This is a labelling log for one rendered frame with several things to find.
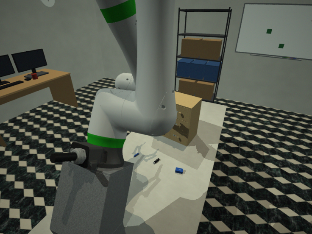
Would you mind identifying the light wooden chest of drawers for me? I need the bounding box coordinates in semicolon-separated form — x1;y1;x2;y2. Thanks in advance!
175;91;202;146

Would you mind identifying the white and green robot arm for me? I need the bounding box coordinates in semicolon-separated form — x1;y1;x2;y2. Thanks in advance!
50;0;177;170

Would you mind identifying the blue 9v battery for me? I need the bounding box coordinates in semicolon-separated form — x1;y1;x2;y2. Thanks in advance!
175;167;183;174

